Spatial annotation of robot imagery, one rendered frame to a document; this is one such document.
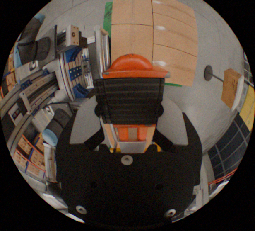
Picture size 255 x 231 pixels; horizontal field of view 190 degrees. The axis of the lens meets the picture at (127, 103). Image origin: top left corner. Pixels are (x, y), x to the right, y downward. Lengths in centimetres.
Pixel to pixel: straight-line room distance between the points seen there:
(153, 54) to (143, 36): 21
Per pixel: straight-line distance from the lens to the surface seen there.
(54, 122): 56
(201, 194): 149
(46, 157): 68
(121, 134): 17
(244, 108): 733
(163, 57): 89
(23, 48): 47
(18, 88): 63
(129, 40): 83
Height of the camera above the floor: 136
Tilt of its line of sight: 57 degrees down
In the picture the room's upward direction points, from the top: 178 degrees counter-clockwise
